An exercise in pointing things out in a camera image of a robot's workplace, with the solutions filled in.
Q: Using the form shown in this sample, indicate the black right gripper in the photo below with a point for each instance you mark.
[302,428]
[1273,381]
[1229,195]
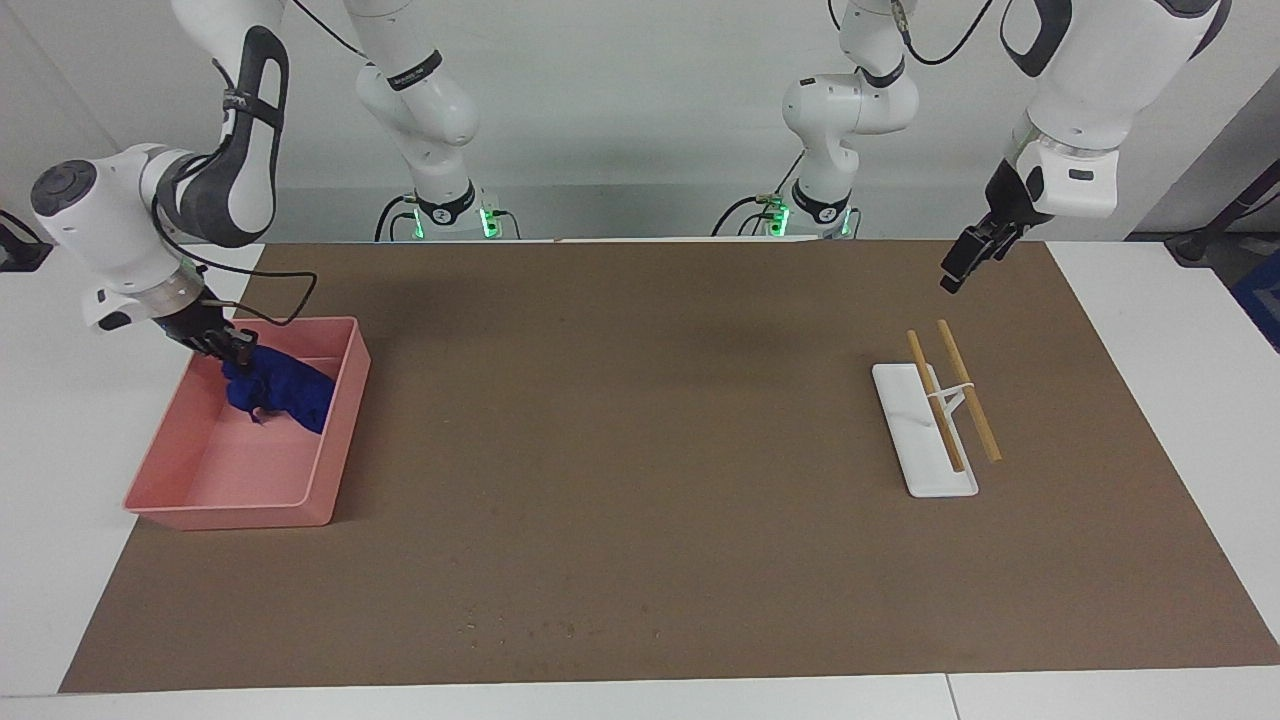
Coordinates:
[200,328]

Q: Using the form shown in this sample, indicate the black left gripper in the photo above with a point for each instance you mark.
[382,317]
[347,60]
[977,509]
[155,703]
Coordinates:
[1008,200]

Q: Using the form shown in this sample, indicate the blue towel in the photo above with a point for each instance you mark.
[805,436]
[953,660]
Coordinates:
[285,390]

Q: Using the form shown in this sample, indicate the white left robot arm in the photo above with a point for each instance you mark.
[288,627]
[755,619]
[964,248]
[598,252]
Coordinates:
[1100,80]

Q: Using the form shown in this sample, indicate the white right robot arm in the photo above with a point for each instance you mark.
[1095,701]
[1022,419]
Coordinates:
[100,220]

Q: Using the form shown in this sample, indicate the pink plastic bin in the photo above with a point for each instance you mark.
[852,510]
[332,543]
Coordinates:
[240,470]

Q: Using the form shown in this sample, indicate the wooden rack rod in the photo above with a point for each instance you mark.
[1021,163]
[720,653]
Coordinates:
[970,395]
[935,400]

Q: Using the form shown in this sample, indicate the black stand pole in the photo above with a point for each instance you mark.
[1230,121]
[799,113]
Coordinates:
[1195,245]

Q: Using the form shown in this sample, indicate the blue crate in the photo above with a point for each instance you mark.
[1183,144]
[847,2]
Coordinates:
[1265,300]

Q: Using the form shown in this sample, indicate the brown table mat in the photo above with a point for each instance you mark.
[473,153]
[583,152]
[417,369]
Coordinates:
[650,450]

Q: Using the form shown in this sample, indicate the black clamp mount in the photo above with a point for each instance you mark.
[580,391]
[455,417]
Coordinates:
[20,255]

